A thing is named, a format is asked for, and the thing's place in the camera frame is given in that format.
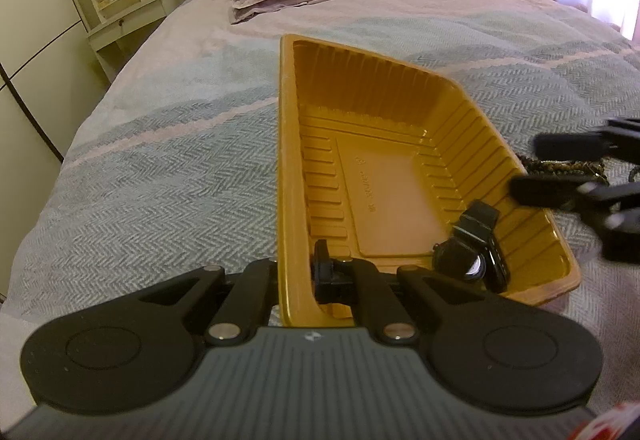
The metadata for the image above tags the red patterned cloth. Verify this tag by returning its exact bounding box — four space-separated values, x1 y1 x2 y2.
574 397 640 440

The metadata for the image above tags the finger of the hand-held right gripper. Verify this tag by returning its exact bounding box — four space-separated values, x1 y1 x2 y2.
507 175 640 263
532 117 640 161

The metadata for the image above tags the white dressing table with mirror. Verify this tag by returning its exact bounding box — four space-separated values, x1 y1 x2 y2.
49 0 179 83

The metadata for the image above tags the yellow plastic tray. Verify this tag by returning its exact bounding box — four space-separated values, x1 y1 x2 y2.
276 34 582 328

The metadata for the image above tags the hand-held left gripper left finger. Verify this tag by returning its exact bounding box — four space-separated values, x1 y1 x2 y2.
131 258 279 347

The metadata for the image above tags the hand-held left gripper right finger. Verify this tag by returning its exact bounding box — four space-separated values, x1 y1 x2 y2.
313 239 482 346

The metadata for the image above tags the black wristwatch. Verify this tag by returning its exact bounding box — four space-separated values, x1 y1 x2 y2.
432 201 511 293

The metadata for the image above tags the dark beaded necklace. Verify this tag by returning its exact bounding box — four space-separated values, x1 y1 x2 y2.
522 154 610 187

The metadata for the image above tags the white wardrobe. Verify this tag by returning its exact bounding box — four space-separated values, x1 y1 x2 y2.
0 0 87 301

